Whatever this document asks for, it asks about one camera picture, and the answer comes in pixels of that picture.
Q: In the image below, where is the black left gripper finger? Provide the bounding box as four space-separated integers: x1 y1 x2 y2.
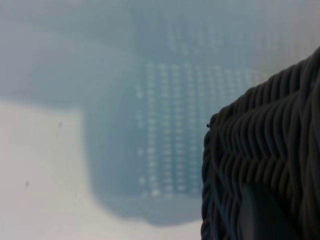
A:
236 183 303 240

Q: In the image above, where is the dark brown wicker basket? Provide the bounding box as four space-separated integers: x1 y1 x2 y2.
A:
201 46 320 240

